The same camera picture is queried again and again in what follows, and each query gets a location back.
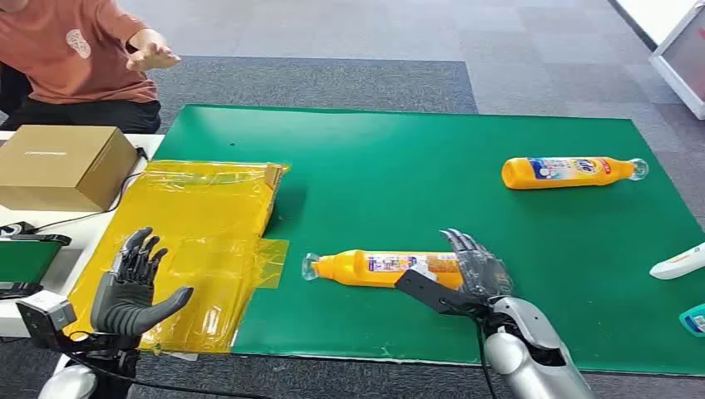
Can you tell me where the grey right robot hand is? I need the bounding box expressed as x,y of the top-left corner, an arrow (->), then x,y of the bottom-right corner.
439,228 -> 516,309

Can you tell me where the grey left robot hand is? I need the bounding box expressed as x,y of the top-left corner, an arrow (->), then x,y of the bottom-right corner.
91,226 -> 195,338

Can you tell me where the orange bottle with small label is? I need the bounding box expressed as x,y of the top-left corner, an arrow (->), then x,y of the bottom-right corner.
301,249 -> 465,291

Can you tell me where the orange bottle with blue label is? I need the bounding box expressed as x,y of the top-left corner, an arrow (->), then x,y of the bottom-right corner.
500,156 -> 650,191

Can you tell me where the white plastic bottle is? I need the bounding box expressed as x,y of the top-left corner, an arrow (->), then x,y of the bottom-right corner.
648,242 -> 705,281

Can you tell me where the black device with green screen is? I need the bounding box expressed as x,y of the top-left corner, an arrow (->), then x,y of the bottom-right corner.
0,221 -> 72,301

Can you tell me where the green table mat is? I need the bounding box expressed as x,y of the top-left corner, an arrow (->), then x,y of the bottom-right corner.
153,103 -> 705,377

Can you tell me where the yellow taped cardboard box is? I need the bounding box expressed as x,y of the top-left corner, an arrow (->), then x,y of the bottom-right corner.
65,160 -> 291,355

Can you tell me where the brown cardboard box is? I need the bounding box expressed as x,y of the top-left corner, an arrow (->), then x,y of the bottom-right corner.
0,125 -> 140,214

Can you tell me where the teal plastic package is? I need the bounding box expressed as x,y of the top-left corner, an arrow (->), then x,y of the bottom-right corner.
678,303 -> 705,338

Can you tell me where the person's hand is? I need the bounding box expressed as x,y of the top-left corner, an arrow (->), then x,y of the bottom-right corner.
126,42 -> 182,72

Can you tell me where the person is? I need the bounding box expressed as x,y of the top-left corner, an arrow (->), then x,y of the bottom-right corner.
0,0 -> 182,135

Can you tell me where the white framed board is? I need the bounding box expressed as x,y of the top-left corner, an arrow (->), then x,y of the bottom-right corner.
648,0 -> 705,121

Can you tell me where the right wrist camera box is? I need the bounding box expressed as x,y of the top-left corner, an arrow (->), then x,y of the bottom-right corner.
394,268 -> 491,319

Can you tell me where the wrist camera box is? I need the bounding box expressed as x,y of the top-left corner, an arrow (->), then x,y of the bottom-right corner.
394,268 -> 491,319
16,290 -> 79,352

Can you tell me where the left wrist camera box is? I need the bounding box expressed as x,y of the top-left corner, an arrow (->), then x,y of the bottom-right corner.
16,290 -> 79,352

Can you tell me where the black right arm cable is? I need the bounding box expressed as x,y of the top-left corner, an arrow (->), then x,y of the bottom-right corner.
474,319 -> 500,399

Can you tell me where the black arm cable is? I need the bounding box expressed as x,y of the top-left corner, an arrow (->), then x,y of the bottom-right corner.
68,351 -> 263,399
474,319 -> 500,399

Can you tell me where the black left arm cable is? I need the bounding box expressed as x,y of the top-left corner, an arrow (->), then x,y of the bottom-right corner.
68,351 -> 263,399

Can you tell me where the thin black table cable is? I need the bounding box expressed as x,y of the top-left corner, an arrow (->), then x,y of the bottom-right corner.
26,145 -> 150,235

